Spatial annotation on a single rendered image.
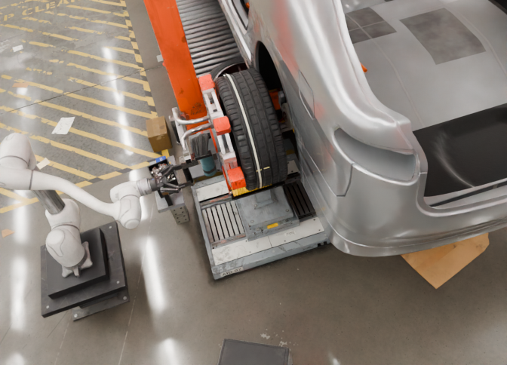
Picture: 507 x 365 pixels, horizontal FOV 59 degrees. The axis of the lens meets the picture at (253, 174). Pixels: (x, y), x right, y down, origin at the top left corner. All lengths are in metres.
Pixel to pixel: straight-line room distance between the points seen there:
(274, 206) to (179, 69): 1.06
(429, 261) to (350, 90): 1.76
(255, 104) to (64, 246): 1.33
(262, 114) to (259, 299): 1.22
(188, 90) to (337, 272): 1.48
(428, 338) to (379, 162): 1.47
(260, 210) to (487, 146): 1.38
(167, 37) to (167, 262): 1.47
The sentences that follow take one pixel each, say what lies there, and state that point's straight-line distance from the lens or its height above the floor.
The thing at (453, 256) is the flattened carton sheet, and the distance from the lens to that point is 3.13.
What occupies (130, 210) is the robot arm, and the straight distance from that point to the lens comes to 2.33.
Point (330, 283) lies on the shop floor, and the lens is 2.94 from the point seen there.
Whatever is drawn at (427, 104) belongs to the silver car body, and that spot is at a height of 0.94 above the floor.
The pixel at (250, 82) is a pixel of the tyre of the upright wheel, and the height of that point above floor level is 1.18.
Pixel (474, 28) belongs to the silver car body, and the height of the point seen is 1.04.
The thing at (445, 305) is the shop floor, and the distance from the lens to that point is 2.97.
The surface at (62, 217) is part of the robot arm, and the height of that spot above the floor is 0.64.
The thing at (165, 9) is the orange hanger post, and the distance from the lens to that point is 2.59.
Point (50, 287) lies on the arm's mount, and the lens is 2.96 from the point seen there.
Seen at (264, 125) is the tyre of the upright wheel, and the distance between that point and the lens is 2.25.
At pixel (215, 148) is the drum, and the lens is 2.51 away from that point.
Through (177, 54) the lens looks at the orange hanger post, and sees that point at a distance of 2.73.
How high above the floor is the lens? 2.63
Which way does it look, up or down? 49 degrees down
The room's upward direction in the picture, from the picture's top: 11 degrees counter-clockwise
